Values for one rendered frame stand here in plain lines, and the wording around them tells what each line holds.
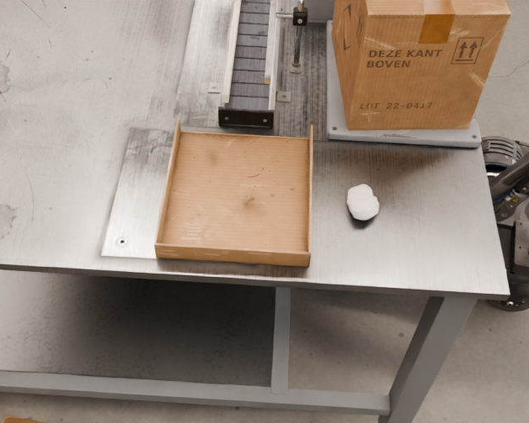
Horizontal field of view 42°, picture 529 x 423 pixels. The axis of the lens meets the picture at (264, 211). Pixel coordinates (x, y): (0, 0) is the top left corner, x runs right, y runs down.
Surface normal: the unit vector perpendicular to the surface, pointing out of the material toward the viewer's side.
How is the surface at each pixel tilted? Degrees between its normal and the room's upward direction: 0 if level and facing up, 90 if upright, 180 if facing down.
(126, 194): 0
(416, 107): 90
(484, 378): 0
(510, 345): 0
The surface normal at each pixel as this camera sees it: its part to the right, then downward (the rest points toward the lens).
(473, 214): 0.03, -0.62
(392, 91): 0.05, 0.79
